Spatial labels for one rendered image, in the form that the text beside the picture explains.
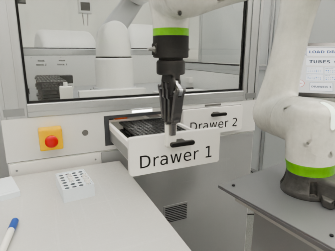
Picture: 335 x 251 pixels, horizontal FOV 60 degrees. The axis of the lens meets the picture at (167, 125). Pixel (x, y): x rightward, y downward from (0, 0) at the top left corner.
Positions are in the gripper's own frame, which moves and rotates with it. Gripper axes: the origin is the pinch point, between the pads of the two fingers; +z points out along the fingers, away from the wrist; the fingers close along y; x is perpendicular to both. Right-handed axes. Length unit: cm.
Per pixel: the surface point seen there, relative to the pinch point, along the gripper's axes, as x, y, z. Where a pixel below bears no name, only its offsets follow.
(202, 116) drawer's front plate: 28.4, -30.6, 3.4
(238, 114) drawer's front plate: 47, -31, 4
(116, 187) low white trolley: -13.7, -9.1, 17.1
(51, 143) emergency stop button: -30.1, -25.1, 5.8
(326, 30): 160, -82, -38
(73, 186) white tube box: -26.1, -7.5, 13.8
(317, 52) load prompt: 91, -30, -22
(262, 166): 155, -128, 82
